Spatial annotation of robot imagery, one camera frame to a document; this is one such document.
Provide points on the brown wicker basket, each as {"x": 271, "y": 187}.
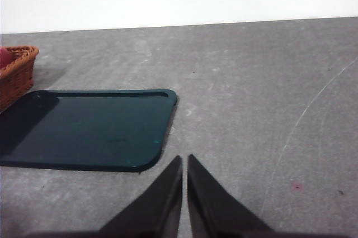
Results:
{"x": 16, "y": 78}

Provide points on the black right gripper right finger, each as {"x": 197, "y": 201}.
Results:
{"x": 212, "y": 207}

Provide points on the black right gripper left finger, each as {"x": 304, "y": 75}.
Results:
{"x": 156, "y": 204}

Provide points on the dark green rectangular tray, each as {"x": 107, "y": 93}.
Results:
{"x": 89, "y": 132}

